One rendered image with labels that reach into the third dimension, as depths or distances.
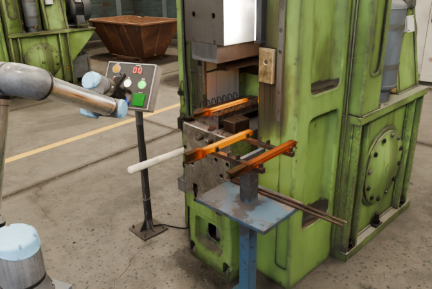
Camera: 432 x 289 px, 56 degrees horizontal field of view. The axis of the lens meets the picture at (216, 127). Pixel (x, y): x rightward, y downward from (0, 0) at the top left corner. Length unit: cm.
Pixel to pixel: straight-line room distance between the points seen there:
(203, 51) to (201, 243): 117
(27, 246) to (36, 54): 545
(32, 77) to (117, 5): 1022
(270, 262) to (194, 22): 142
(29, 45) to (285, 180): 530
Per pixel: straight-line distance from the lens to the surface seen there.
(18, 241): 155
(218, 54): 207
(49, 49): 688
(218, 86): 248
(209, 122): 221
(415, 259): 295
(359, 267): 277
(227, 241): 237
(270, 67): 200
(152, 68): 246
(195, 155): 170
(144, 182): 281
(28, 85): 154
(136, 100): 245
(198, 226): 258
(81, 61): 751
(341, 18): 222
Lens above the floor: 168
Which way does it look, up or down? 20 degrees down
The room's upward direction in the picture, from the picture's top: 1 degrees counter-clockwise
